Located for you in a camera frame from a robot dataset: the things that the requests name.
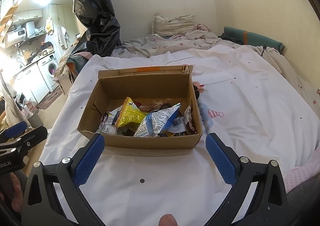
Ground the white grey snack pouch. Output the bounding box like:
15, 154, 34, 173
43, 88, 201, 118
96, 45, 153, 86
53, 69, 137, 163
96, 106, 121, 135

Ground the brown chocolate bar wrapper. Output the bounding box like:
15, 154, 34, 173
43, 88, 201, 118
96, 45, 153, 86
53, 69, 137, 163
184, 106, 197, 135

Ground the white blue chip bag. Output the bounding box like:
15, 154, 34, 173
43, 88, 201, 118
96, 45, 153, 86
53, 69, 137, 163
133, 103, 181, 137

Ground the blue yellow cartoon snack bag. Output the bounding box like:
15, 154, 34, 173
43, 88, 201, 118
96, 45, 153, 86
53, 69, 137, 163
168, 116, 187, 134

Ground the dark chocolate snack packet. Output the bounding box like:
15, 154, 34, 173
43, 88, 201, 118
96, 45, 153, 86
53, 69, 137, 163
138, 100, 172, 113

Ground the person's left hand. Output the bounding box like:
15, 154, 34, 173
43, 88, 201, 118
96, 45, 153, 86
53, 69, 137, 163
1, 170, 28, 213

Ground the person's right hand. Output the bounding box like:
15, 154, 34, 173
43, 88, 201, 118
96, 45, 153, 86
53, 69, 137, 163
158, 214, 178, 226

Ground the grey trash bin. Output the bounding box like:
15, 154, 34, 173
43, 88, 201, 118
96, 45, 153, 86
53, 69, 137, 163
27, 109, 43, 128

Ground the grey trouser leg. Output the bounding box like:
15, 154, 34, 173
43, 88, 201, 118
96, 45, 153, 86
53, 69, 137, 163
287, 174, 319, 225

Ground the white washing machine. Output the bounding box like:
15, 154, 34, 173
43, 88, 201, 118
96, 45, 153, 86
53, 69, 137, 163
37, 53, 58, 92

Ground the white microwave oven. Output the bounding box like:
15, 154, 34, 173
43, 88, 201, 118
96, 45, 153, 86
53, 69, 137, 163
4, 28, 27, 48

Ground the dark cloth beside box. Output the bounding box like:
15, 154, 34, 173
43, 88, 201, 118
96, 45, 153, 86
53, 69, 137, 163
193, 85, 200, 99

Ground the brown cardboard box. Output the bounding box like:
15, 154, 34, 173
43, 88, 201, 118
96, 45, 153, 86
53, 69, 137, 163
78, 65, 202, 150

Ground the black plastic bag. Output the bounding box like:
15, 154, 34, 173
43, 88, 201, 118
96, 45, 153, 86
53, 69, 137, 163
72, 0, 120, 57

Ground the green rolled mat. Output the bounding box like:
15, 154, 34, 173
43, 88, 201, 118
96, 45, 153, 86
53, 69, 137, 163
220, 27, 285, 54

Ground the grey patterned blanket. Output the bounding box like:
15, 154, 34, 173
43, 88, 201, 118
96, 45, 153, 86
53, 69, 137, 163
111, 24, 240, 58

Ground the beige patterned pillow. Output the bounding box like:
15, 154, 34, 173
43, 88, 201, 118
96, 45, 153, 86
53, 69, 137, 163
151, 12, 195, 37

